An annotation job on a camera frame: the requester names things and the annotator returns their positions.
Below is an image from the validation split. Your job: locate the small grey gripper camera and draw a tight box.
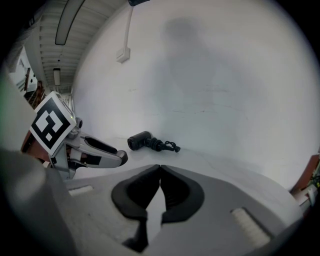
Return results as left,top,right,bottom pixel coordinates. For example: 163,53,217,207
69,117,84,138

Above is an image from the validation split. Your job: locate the small ceiling light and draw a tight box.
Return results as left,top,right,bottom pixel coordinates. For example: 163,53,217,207
52,67,62,87

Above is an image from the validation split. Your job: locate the round white table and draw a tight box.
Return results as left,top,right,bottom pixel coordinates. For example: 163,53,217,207
72,134,305,208

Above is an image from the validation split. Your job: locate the wooden staircase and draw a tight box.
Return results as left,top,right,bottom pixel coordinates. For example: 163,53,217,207
23,67,47,106

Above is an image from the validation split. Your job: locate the white wall switch box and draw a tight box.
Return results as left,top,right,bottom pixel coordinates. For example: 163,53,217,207
115,46,131,64

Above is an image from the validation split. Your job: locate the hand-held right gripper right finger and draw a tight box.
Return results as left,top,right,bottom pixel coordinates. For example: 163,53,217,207
147,164,305,256

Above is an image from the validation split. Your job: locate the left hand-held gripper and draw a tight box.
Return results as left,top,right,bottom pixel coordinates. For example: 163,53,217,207
29,91,129,180

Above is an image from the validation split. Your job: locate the black wall-mounted fixture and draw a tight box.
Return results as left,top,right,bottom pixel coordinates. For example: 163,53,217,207
127,0,151,7

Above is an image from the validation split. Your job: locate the brown wooden cabinet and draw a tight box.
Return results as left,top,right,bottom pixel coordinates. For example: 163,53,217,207
289,153,320,208

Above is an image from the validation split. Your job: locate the white wall cable conduit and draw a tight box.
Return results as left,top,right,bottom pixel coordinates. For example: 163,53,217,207
122,4,135,50

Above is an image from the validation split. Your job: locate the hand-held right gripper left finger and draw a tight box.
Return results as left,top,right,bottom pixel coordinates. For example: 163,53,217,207
65,164,161,256

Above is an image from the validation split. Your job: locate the long ceiling light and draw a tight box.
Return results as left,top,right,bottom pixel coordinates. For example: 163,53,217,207
54,0,87,46

